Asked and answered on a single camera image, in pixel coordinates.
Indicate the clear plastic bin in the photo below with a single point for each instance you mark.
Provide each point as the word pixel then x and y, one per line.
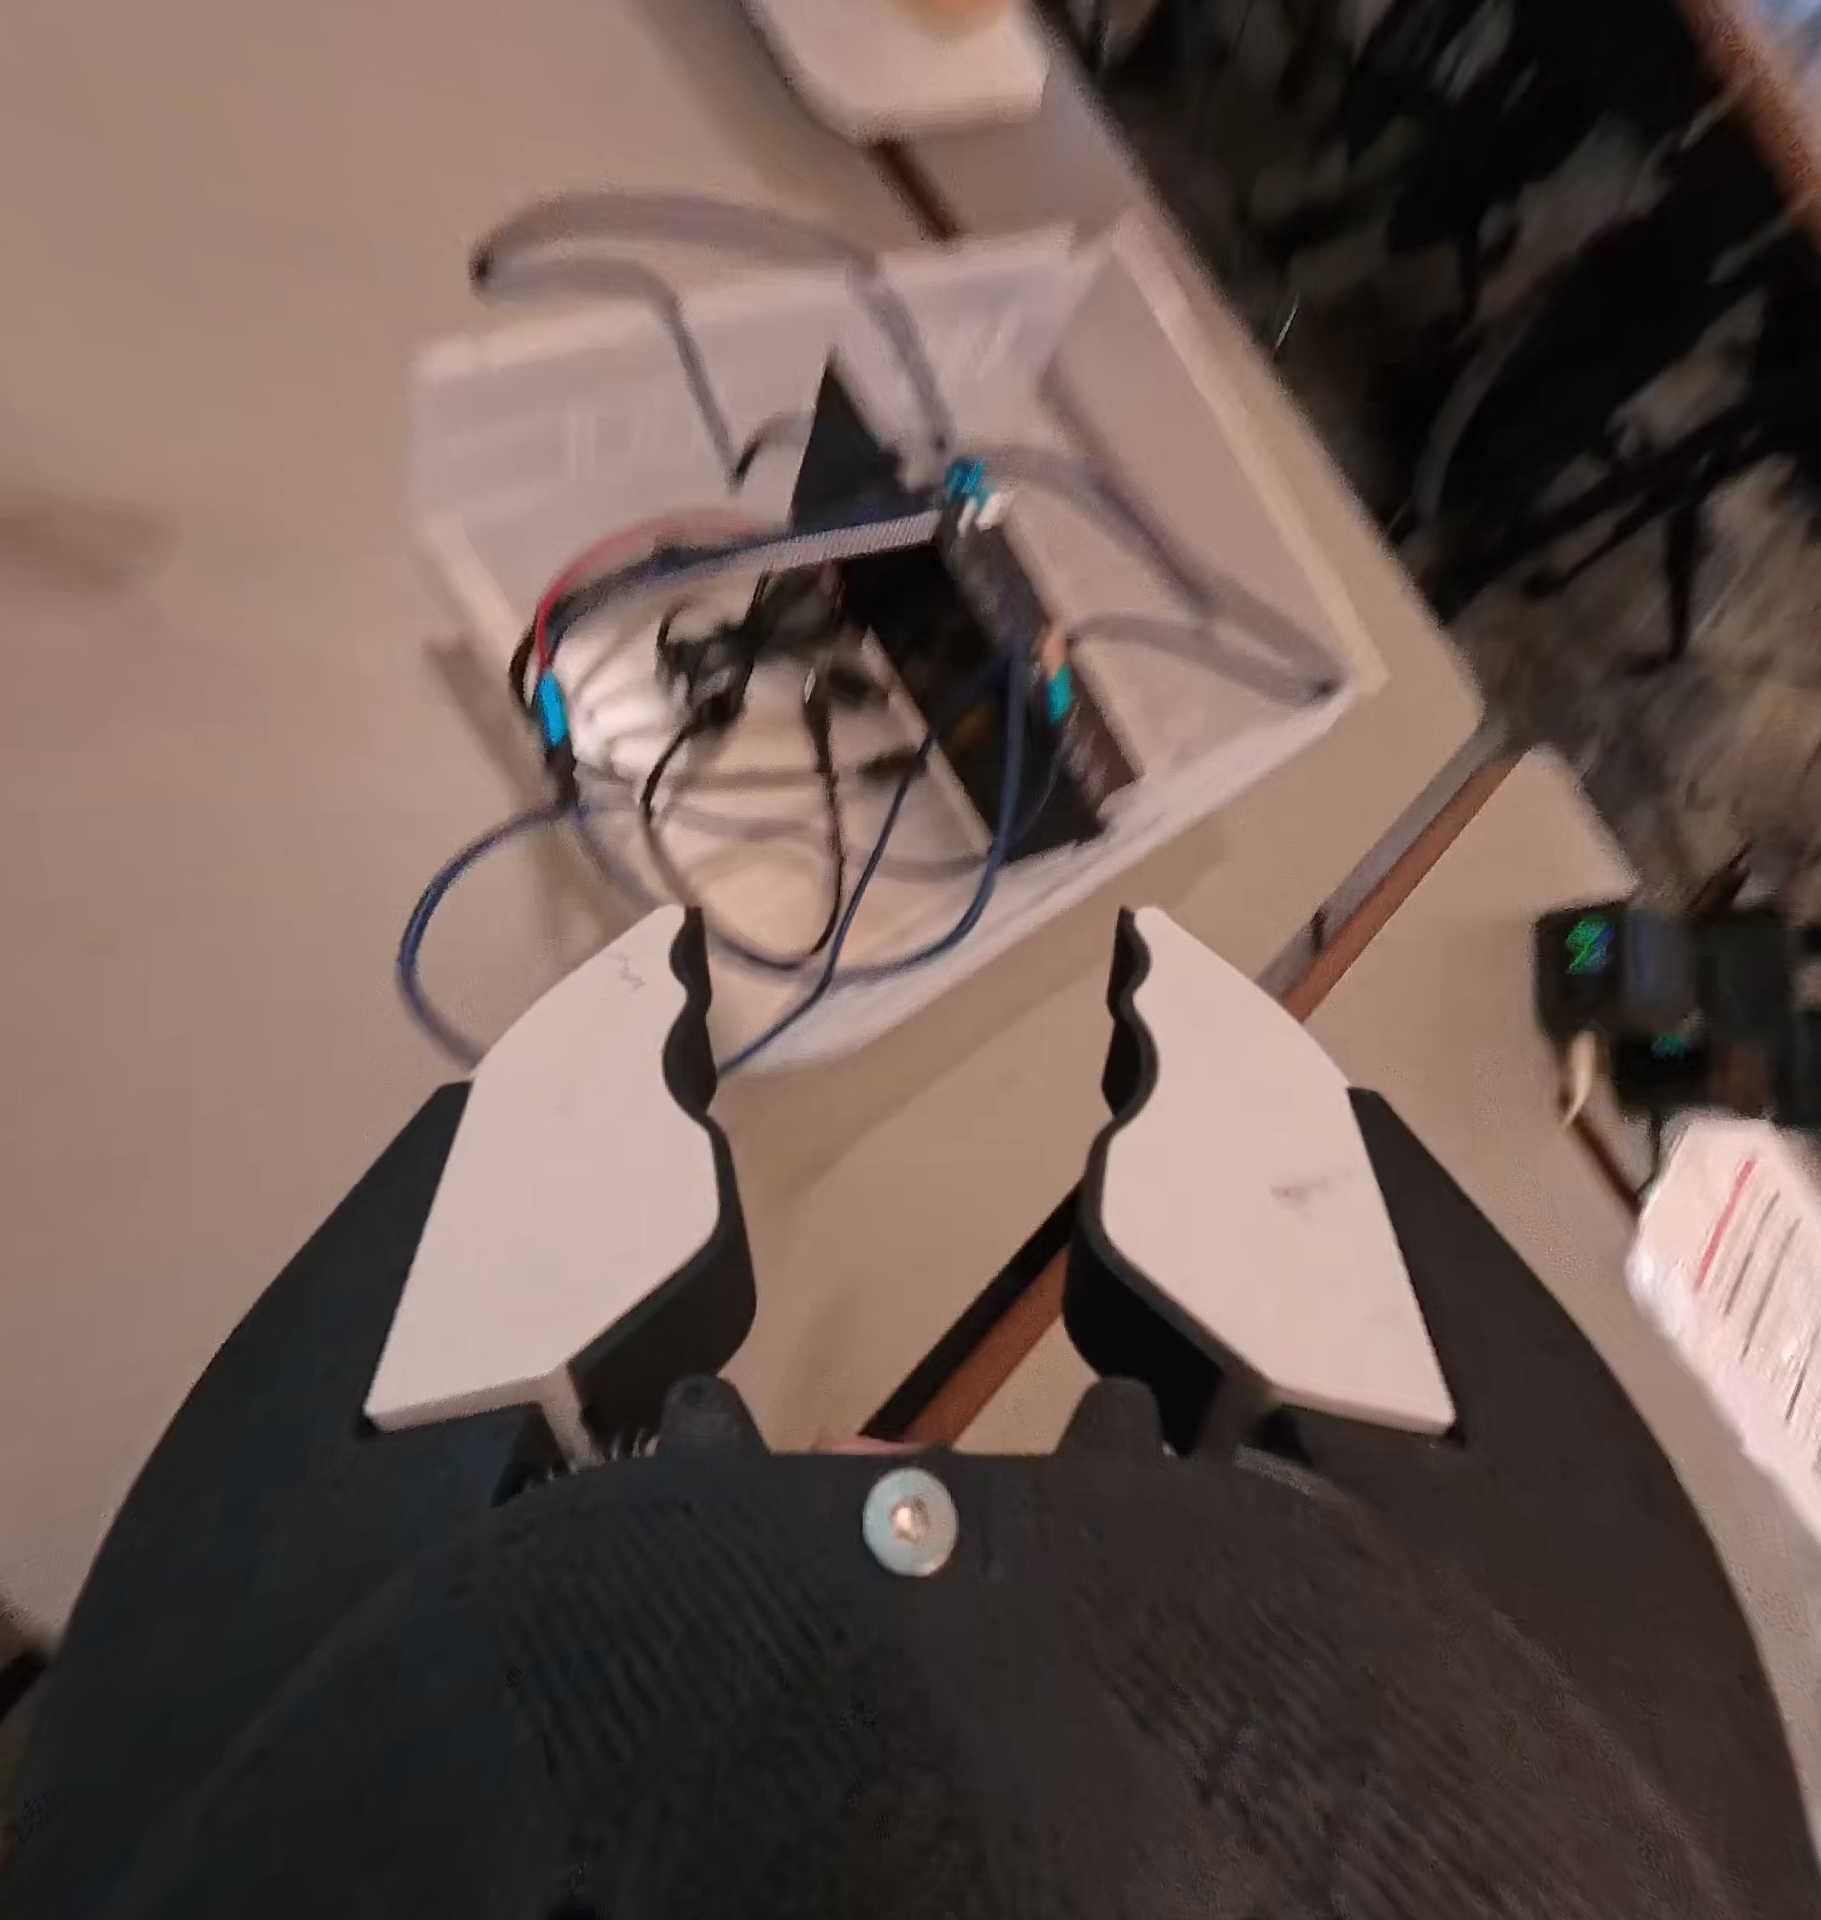
pixel 1195 452

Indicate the black multiport USB hub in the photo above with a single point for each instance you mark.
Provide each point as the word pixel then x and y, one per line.
pixel 941 632

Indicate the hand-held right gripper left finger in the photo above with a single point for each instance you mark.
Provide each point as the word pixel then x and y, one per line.
pixel 566 1202

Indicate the grey desk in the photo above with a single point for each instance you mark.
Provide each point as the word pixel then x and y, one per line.
pixel 175 752

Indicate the white paper sheets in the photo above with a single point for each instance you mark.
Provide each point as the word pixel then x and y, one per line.
pixel 1766 1307

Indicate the black power bank green display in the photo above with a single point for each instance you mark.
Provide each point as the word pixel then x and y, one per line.
pixel 1646 977

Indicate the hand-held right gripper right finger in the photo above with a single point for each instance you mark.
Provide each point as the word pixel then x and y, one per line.
pixel 1255 1202

